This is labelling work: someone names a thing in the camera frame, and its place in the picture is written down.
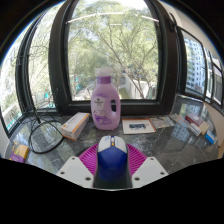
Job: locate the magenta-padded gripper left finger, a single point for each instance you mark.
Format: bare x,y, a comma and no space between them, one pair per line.
77,168

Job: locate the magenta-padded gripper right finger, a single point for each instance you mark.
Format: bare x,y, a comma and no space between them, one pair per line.
148,168

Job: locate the blue and white computer mouse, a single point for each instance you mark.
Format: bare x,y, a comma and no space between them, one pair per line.
112,161

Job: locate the white and orange carton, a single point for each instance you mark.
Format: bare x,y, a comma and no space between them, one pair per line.
75,126

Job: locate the white card with dark print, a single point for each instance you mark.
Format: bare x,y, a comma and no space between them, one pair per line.
137,126

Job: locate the grey printed card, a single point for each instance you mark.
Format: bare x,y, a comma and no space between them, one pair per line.
161,122

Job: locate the yellow and purple book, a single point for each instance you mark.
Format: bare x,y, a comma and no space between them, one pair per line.
20,152

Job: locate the beige box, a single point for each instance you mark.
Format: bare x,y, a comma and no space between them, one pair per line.
199,129

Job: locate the purple detergent bottle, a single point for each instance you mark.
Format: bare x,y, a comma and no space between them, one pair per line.
105,106

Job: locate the red flat box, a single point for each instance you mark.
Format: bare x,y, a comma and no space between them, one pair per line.
194,118

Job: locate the blue small box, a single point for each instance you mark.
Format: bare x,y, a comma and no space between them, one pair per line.
211,137

